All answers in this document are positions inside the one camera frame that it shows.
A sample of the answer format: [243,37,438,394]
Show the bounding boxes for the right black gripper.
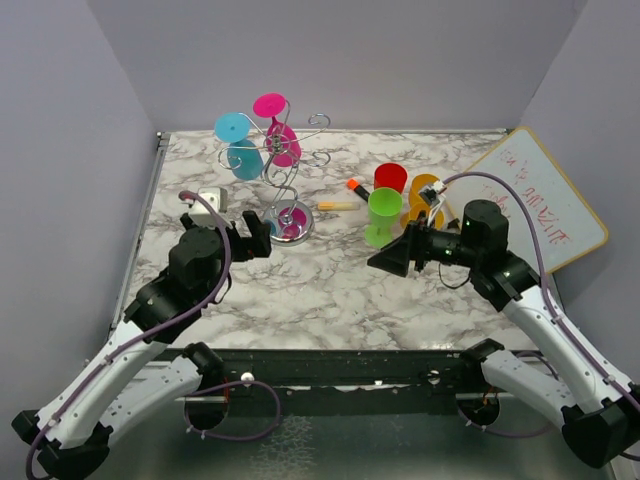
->
[368,210,482,276]

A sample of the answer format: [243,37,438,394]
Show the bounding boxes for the green wine glass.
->
[364,187,403,248]

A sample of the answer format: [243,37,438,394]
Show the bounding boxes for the blue wine glass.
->
[214,112,264,181]

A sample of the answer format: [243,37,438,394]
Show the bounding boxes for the yellow wine glass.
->
[400,203,445,230]
[408,173,439,207]

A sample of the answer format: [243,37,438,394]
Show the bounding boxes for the red wine glass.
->
[374,162,408,194]

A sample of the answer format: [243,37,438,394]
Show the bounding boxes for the pink wine glass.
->
[253,92,301,168]

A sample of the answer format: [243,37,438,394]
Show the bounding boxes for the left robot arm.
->
[11,211,271,479]

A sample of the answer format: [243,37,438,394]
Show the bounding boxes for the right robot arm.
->
[367,200,639,468]

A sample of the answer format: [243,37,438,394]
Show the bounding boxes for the chrome wine glass rack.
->
[239,112,331,246]

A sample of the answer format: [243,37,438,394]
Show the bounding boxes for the pale yellow marker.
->
[317,202,360,211]

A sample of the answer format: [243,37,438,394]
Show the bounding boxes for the orange black highlighter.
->
[347,178,370,201]

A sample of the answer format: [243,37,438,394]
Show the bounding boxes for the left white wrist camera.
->
[183,187,229,228]

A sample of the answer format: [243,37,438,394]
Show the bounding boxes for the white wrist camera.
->
[418,182,445,222]
[183,187,229,228]

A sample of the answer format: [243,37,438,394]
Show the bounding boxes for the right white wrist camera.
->
[418,182,445,222]

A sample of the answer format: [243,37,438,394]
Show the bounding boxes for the whiteboard with yellow frame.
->
[445,127,609,274]

